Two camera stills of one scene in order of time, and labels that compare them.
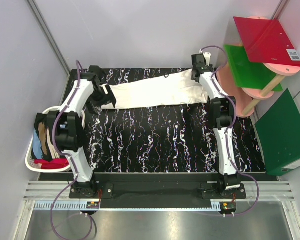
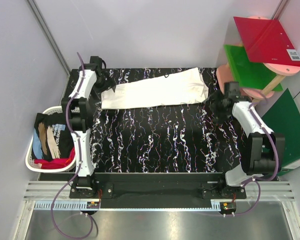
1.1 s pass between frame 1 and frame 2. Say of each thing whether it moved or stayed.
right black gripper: moved
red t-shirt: stayed
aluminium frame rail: stayed
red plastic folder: stayed
